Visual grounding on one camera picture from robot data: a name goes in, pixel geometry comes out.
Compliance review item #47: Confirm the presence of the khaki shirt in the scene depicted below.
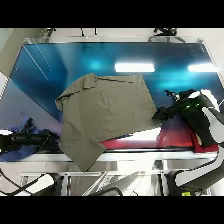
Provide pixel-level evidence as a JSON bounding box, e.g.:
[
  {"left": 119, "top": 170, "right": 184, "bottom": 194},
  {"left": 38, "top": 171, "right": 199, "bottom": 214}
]
[{"left": 54, "top": 73, "right": 163, "bottom": 173}]

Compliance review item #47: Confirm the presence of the blue-grey garment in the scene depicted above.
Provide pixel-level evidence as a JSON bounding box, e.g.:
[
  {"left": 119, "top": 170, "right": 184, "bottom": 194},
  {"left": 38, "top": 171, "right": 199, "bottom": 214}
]
[{"left": 6, "top": 117, "right": 41, "bottom": 135}]

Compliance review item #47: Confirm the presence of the silver frame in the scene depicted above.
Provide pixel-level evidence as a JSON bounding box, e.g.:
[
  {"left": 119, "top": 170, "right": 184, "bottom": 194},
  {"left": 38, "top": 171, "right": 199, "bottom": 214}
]
[{"left": 0, "top": 150, "right": 224, "bottom": 197}]

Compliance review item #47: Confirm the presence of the red garment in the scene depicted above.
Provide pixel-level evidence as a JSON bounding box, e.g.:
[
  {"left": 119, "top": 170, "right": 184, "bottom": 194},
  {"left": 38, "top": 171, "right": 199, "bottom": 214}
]
[{"left": 189, "top": 128, "right": 224, "bottom": 154}]

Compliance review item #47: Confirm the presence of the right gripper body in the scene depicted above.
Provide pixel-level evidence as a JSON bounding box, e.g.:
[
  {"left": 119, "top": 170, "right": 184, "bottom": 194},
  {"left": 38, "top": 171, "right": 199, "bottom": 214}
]
[{"left": 151, "top": 105, "right": 178, "bottom": 122}]

